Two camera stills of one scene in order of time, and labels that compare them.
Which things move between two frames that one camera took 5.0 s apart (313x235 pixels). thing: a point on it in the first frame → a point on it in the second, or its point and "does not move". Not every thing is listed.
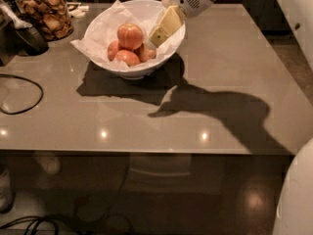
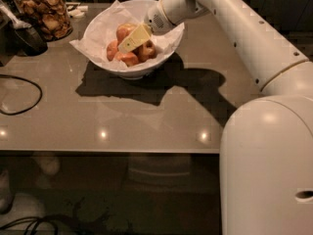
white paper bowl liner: (104, 28) does not move
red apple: (130, 35) does not move
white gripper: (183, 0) → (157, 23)
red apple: (112, 49) does not move
